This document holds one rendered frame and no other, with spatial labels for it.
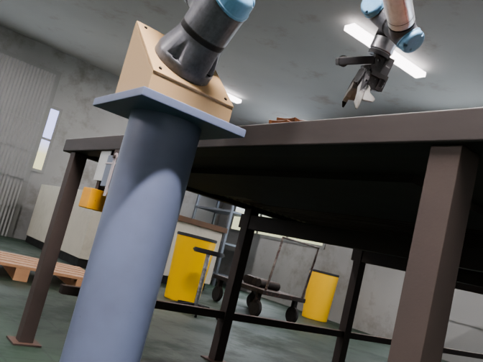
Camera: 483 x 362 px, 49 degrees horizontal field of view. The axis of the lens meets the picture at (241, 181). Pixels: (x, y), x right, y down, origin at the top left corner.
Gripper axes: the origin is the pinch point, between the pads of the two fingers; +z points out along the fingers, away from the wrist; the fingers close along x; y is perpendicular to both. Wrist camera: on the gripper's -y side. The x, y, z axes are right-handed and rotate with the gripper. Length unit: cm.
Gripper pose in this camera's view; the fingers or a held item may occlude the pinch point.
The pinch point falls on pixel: (346, 107)
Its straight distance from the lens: 175.5
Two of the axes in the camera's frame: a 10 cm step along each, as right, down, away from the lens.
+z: -4.1, 9.0, 1.2
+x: -0.9, -1.7, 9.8
